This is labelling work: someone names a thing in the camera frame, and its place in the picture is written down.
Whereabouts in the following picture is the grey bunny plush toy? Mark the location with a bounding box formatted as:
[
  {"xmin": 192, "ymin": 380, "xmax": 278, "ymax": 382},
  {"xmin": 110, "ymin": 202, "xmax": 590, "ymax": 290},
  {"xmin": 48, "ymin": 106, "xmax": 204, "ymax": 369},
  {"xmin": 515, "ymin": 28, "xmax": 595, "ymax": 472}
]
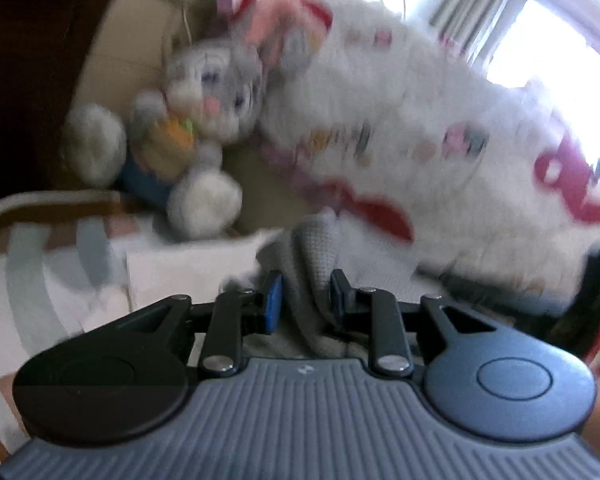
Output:
[{"xmin": 61, "ymin": 0, "xmax": 332, "ymax": 241}]

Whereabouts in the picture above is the window with white curtain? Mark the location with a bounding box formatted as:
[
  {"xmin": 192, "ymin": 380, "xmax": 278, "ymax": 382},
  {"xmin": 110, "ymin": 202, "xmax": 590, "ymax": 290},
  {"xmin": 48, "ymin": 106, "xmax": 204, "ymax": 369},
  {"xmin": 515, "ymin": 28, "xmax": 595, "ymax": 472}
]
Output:
[{"xmin": 365, "ymin": 0, "xmax": 600, "ymax": 162}]

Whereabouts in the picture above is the quilted bear pattern bedspread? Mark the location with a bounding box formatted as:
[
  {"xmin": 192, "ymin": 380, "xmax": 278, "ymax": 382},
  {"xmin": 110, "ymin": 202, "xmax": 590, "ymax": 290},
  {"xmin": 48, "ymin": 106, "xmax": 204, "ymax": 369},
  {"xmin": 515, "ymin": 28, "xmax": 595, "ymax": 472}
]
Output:
[{"xmin": 240, "ymin": 0, "xmax": 600, "ymax": 294}]

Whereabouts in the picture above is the grey waffle knit shirt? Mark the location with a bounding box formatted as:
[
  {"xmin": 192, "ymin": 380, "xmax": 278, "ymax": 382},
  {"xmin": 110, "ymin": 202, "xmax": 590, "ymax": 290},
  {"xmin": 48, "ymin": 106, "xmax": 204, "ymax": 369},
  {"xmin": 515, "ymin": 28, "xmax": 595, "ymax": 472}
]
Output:
[{"xmin": 220, "ymin": 209, "xmax": 462, "ymax": 361}]

